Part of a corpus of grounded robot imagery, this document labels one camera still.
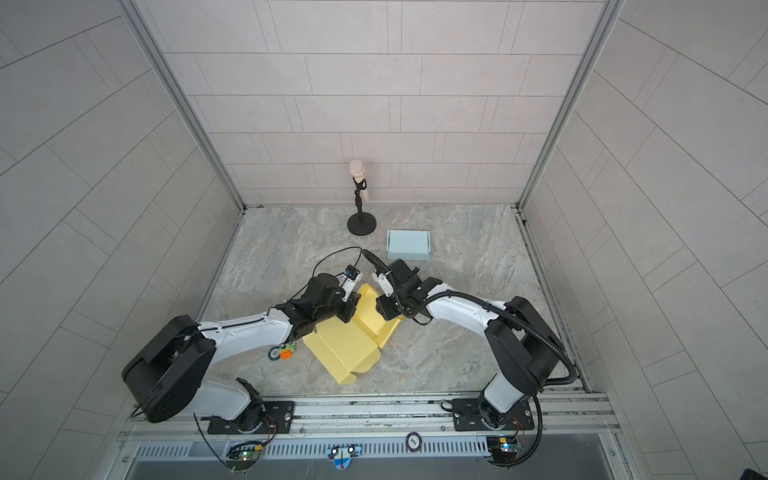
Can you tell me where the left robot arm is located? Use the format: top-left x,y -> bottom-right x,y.
121,266 -> 360,431

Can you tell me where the left circuit board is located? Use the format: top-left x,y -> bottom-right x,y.
227,441 -> 265,462

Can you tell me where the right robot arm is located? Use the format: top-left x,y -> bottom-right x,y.
363,250 -> 578,429

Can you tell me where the circuit board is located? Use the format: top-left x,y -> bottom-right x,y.
486,436 -> 520,466
227,441 -> 265,462

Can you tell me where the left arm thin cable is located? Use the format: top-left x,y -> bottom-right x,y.
284,245 -> 364,307

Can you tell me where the round black badge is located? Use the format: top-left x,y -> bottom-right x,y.
405,432 -> 423,453

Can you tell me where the light blue paper box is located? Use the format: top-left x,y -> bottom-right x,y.
386,230 -> 431,261

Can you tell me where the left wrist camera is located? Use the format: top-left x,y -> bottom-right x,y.
340,265 -> 360,302

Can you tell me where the yellow paper box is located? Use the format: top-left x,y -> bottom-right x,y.
303,283 -> 403,385

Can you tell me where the aluminium mounting rail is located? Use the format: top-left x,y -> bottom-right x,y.
117,389 -> 621,447

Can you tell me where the beige microphone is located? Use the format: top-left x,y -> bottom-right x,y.
349,159 -> 369,203

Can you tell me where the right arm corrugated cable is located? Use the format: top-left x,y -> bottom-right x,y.
361,248 -> 579,385

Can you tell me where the right circuit board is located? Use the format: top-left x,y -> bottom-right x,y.
486,436 -> 520,466

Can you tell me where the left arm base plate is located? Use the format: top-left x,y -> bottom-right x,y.
206,401 -> 296,435

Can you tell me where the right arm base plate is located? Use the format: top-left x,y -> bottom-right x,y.
440,398 -> 535,432

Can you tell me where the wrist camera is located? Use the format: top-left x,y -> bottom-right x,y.
340,265 -> 360,302
374,269 -> 395,297

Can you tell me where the blue sticker marker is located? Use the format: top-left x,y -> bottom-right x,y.
326,445 -> 362,471

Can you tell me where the orange green small toy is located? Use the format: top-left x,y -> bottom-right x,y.
270,342 -> 296,360

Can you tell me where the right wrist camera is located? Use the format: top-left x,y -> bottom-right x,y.
374,269 -> 395,297

